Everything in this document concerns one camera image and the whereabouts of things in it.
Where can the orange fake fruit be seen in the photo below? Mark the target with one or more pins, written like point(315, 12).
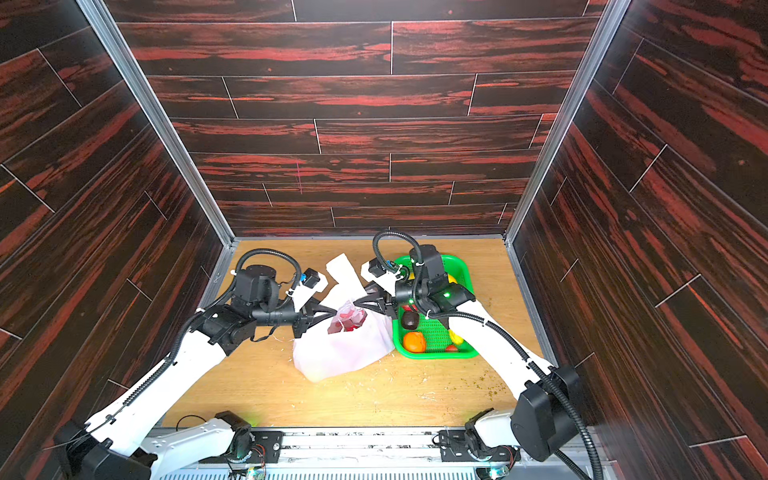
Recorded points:
point(414, 342)

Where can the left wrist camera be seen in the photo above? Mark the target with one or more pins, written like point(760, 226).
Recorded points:
point(311, 282)

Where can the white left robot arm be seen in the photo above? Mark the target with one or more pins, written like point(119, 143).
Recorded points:
point(115, 442)

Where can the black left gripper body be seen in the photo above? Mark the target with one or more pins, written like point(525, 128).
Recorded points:
point(299, 317)

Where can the green plastic basket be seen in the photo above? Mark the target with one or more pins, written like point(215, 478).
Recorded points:
point(436, 334)

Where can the dark purple fruit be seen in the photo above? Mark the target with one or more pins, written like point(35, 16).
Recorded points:
point(410, 320)

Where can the aluminium corner post right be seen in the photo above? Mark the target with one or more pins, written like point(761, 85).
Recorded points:
point(605, 31)

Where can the aluminium corner post left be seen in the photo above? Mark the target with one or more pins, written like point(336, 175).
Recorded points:
point(108, 33)

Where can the pink printed plastic bag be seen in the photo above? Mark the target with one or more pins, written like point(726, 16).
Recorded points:
point(319, 355)

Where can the aluminium corner post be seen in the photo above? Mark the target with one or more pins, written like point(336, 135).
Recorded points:
point(108, 33)
point(605, 31)

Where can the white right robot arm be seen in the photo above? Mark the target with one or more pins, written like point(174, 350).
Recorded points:
point(545, 421)

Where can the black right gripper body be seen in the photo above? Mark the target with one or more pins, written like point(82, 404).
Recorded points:
point(388, 298)

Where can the metal base rail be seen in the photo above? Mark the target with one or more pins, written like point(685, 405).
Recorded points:
point(372, 453)

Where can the pink dragon fruit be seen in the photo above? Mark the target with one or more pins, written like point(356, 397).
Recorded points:
point(348, 318)

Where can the small yellow banana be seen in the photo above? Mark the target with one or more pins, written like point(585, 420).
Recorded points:
point(455, 338)

